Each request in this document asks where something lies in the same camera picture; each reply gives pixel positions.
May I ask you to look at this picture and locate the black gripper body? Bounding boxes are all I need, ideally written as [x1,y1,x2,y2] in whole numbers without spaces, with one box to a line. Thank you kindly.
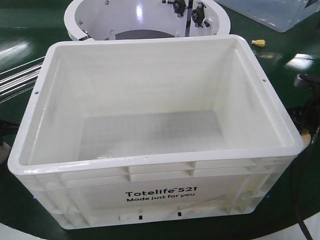
[294,73,320,130]

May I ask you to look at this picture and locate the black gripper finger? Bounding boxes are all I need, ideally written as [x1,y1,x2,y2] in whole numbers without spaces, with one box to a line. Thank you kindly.
[0,119,19,137]

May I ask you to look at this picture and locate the white plastic tote box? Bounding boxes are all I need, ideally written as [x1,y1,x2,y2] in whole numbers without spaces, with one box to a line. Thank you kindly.
[8,35,303,230]

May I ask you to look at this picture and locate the brown plush ball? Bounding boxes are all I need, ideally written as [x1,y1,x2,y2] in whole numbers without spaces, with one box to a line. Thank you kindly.
[0,142,12,165]

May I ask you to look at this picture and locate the metal rods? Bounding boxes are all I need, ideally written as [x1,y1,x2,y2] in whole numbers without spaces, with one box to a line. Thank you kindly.
[0,56,45,103]

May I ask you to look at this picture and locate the small yellow plastic cap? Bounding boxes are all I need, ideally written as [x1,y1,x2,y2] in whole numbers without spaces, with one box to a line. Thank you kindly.
[251,39,266,48]

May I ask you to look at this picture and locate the clear plastic bin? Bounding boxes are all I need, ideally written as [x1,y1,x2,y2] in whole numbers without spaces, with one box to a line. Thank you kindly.
[217,0,320,33]

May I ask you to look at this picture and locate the white round machine housing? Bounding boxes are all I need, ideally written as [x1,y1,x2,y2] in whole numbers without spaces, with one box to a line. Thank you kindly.
[63,0,231,41]

